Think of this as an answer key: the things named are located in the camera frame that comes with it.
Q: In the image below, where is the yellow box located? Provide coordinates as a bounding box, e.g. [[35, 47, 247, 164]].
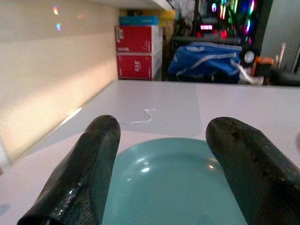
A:
[[150, 8, 176, 27]]

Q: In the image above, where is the red cardboard box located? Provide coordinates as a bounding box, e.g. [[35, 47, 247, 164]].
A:
[[116, 52, 163, 81], [115, 25, 163, 54]]

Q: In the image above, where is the blue flat cardboard box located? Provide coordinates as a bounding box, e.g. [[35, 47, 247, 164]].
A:
[[119, 15, 159, 26]]

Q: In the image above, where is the orange and black tool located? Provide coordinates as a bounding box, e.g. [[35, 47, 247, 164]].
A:
[[252, 56, 275, 85]]

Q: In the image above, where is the teal round plate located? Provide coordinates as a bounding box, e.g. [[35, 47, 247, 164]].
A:
[[101, 137, 248, 225]]

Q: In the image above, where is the blue fabric bag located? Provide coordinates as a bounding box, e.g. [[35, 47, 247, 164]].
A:
[[168, 42, 242, 83]]

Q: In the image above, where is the computer case with coloured lights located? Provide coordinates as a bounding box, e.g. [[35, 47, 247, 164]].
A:
[[194, 0, 274, 63]]

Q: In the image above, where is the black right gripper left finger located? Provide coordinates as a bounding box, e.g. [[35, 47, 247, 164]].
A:
[[16, 114, 121, 225]]

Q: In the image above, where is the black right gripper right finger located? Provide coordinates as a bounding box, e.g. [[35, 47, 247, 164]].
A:
[[205, 116, 300, 225]]

